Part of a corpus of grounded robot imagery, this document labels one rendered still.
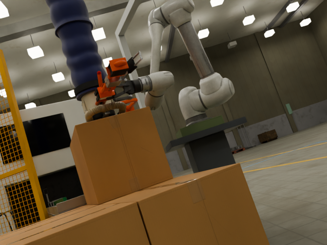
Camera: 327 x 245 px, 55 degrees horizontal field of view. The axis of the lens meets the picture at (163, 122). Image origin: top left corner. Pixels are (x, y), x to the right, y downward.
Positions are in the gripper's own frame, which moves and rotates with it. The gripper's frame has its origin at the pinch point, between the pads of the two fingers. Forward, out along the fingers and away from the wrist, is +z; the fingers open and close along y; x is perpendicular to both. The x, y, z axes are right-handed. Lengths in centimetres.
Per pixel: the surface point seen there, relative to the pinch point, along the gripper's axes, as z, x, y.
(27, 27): -43, 837, -513
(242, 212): -16, -63, 70
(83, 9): -9, 18, -60
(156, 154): -15.4, -5.2, 39.8
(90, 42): -5.9, 16.6, -37.4
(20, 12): -35, 852, -576
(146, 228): 17, -64, 62
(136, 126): -9.6, -5.0, 22.7
